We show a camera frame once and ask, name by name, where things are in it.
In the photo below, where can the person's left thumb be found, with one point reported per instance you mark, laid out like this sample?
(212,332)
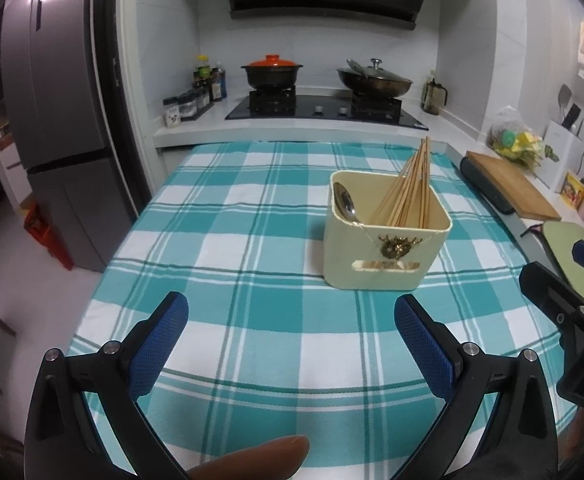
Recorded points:
(274,460)

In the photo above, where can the grey refrigerator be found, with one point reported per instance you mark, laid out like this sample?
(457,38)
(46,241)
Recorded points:
(61,82)

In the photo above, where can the teal white plaid tablecloth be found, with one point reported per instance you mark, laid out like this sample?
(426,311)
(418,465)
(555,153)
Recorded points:
(270,349)

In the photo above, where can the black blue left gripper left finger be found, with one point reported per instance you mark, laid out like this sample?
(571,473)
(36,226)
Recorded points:
(62,440)

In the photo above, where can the dark glass kettle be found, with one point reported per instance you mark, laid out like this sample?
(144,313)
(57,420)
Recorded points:
(434,96)

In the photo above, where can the chopstick in holder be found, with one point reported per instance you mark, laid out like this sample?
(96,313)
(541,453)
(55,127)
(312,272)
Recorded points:
(385,213)
(407,182)
(424,200)

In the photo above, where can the green cutting mat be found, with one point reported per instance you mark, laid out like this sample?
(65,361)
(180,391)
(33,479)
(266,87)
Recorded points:
(556,240)

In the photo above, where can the wooden cutting board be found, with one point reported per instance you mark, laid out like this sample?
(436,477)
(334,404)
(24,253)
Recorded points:
(512,183)

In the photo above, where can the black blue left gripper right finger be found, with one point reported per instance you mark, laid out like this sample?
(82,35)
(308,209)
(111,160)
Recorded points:
(497,421)

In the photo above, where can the chopstick in holder left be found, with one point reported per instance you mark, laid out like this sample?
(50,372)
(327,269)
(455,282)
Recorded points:
(385,213)

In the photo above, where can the black tray under board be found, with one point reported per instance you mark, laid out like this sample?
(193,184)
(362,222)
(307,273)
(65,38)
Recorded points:
(472,174)

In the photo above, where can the large steel spoon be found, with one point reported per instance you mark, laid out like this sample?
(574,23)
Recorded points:
(345,204)

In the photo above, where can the white knife block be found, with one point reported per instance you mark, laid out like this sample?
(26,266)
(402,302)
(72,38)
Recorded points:
(562,143)

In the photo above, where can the black gas stove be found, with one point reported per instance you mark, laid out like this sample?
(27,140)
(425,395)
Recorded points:
(343,106)

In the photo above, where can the chopstick in holder middle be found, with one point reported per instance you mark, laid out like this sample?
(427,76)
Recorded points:
(407,182)

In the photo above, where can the chopstick in holder right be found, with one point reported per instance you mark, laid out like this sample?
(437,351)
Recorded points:
(424,200)

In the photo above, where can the bag of colourful sponges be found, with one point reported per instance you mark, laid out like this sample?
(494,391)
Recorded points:
(514,141)

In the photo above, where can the condiment bottles rack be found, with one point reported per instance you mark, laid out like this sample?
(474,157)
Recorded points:
(208,86)

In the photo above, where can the yellow printed box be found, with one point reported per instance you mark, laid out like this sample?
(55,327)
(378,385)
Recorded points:
(572,190)

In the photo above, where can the wooden chopstick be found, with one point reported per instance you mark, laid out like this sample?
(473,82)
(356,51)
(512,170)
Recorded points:
(413,210)

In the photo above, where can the black pot orange lid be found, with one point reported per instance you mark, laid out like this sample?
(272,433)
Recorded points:
(272,72)

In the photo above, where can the cream utensil holder box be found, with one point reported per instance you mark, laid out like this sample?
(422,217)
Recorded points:
(372,257)

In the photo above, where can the black wok glass lid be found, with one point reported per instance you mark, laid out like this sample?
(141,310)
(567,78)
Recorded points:
(373,80)

